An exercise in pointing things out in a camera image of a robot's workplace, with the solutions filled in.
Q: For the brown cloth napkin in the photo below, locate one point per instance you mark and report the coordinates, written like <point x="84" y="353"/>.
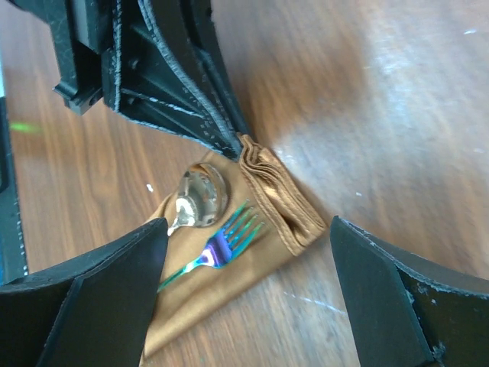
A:
<point x="276" y="223"/>

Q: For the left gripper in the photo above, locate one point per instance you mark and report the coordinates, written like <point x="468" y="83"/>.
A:
<point x="111" y="50"/>

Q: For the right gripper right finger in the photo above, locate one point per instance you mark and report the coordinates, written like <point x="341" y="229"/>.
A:
<point x="405" y="310"/>

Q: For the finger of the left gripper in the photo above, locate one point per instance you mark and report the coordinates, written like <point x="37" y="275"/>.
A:
<point x="189" y="33"/>

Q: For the rose gold spoon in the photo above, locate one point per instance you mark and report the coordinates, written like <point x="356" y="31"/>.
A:
<point x="201" y="197"/>

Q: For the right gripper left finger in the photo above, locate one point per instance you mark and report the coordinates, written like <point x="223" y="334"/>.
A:
<point x="92" y="310"/>

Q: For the iridescent fork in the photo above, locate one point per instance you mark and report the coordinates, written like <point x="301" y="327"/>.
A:
<point x="225" y="245"/>

